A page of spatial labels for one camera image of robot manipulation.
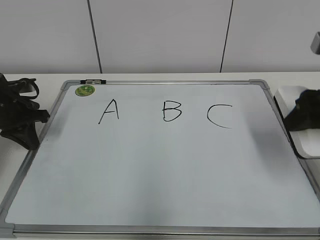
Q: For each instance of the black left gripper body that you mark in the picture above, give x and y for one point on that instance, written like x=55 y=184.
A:
x=13 y=105

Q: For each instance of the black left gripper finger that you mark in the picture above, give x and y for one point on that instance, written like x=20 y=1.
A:
x=24 y=135
x=39 y=116

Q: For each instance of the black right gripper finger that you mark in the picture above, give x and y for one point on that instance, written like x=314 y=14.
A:
x=306 y=113

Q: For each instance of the white board eraser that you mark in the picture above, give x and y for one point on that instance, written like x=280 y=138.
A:
x=306 y=143

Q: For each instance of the round green magnet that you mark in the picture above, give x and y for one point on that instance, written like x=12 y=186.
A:
x=84 y=90

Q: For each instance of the black white marker pen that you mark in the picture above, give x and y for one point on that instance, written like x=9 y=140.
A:
x=93 y=82

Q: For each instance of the white board with aluminium frame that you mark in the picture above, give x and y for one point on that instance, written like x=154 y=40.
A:
x=156 y=160

